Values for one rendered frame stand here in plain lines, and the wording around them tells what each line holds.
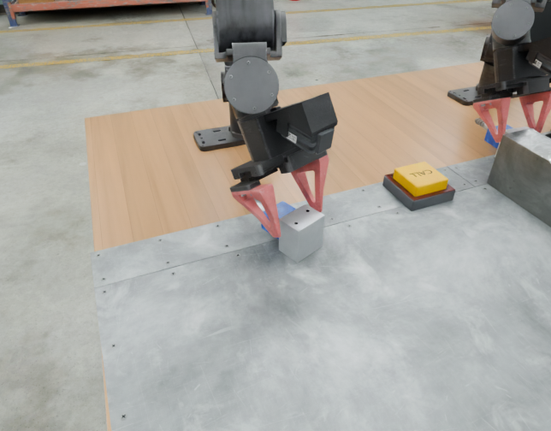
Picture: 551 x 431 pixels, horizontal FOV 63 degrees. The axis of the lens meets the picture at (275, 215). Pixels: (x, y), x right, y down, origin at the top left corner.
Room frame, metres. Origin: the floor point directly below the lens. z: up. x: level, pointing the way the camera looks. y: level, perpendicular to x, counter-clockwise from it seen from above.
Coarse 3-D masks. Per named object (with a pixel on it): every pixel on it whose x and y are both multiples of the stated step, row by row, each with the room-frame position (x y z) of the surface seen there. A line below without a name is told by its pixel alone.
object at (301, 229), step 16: (288, 208) 0.50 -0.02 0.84; (304, 208) 0.48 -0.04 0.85; (288, 224) 0.45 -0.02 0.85; (304, 224) 0.45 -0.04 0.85; (320, 224) 0.46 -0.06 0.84; (288, 240) 0.45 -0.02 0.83; (304, 240) 0.44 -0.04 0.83; (320, 240) 0.46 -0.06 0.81; (288, 256) 0.45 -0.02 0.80; (304, 256) 0.44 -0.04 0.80
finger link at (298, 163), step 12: (288, 156) 0.48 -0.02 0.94; (300, 156) 0.49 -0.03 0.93; (312, 156) 0.50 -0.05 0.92; (324, 156) 0.51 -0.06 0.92; (288, 168) 0.47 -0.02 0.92; (300, 168) 0.52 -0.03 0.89; (312, 168) 0.51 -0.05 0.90; (324, 168) 0.50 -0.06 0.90; (300, 180) 0.52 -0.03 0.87; (324, 180) 0.50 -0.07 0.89; (312, 204) 0.50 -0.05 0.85
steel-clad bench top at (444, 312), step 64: (384, 192) 0.60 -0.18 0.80; (128, 256) 0.45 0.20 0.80; (192, 256) 0.45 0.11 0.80; (256, 256) 0.45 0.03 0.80; (320, 256) 0.45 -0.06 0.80; (384, 256) 0.45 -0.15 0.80; (448, 256) 0.45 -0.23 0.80; (512, 256) 0.45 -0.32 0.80; (128, 320) 0.34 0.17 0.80; (192, 320) 0.34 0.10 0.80; (256, 320) 0.34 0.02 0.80; (320, 320) 0.34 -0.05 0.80; (384, 320) 0.34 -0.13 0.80; (448, 320) 0.34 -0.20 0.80; (512, 320) 0.34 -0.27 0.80; (128, 384) 0.26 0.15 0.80; (192, 384) 0.26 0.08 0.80; (256, 384) 0.26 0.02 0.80; (320, 384) 0.26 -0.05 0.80; (384, 384) 0.26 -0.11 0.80; (448, 384) 0.26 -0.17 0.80; (512, 384) 0.26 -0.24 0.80
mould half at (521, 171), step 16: (512, 144) 0.61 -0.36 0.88; (528, 144) 0.60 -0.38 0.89; (544, 144) 0.60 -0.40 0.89; (496, 160) 0.62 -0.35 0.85; (512, 160) 0.60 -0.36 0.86; (528, 160) 0.58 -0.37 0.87; (544, 160) 0.55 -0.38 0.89; (496, 176) 0.61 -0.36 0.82; (512, 176) 0.59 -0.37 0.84; (528, 176) 0.57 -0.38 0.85; (544, 176) 0.55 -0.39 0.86; (512, 192) 0.58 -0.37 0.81; (528, 192) 0.56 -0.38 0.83; (544, 192) 0.54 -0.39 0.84; (528, 208) 0.55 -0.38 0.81; (544, 208) 0.53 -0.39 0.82
